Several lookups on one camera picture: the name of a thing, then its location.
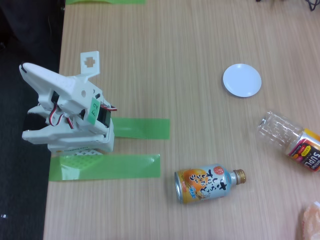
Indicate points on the short green tape strip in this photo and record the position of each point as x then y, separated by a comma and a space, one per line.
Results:
142, 128

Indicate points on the long green tape strip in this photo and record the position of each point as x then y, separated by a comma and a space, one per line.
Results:
120, 167

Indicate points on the clear plastic bottle orange label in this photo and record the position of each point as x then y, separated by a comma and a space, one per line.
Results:
306, 147

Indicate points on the white empty camera mount bracket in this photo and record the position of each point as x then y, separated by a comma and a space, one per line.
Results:
90, 70

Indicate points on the green tape at table edge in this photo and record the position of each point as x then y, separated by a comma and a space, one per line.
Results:
105, 1

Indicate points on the small white round plate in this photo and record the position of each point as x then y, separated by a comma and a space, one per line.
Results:
242, 80

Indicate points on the green paper label sticker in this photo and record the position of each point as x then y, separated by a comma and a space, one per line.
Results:
94, 111

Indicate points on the orange translucent plastic bag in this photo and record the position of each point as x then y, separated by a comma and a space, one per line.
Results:
312, 222

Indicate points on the orange drink aluminium bottle can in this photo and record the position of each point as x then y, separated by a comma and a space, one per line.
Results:
200, 185

